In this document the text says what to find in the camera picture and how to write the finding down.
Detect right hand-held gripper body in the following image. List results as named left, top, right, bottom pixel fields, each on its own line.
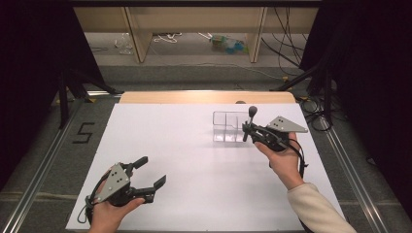
left=251, top=116, right=309, bottom=152

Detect person's left hand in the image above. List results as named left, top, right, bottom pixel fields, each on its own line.
left=87, top=168, right=146, bottom=233

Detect metal floor rail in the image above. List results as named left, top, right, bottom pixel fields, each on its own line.
left=0, top=99, right=86, bottom=233
left=319, top=116, right=392, bottom=233

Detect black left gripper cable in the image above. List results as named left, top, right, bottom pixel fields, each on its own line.
left=77, top=170, right=112, bottom=225

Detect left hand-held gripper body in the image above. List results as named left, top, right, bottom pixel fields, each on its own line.
left=96, top=162, right=155, bottom=208

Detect person's right hand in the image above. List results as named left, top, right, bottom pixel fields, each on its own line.
left=254, top=131, right=306, bottom=191

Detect black cable coil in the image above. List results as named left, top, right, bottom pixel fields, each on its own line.
left=296, top=96, right=334, bottom=132

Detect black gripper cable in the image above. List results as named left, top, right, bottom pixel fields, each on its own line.
left=77, top=170, right=112, bottom=225
left=286, top=138, right=309, bottom=180

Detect clear plastic bag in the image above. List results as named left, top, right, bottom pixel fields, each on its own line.
left=114, top=32, right=134, bottom=55

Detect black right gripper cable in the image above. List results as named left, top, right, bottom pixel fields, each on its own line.
left=286, top=138, right=309, bottom=180

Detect black hanging cables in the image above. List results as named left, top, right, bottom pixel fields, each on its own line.
left=261, top=7, right=308, bottom=78

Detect wooden shelf unit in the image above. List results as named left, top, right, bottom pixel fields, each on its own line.
left=73, top=6, right=320, bottom=64

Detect white table mat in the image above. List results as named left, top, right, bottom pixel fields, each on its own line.
left=65, top=103, right=351, bottom=231

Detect colourful plastic bag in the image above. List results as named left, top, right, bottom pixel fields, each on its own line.
left=209, top=33, right=250, bottom=55

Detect dark curtain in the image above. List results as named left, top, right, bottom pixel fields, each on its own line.
left=0, top=0, right=105, bottom=192
left=299, top=0, right=412, bottom=221

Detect clear plastic organizer box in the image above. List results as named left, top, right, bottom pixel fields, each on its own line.
left=212, top=111, right=253, bottom=144

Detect black makeup brush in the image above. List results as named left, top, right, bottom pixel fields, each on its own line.
left=242, top=105, right=259, bottom=144

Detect black tripod stand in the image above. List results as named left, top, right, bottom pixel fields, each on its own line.
left=57, top=67, right=120, bottom=130
left=270, top=61, right=335, bottom=125

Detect white cord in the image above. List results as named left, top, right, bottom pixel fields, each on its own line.
left=153, top=32, right=183, bottom=45

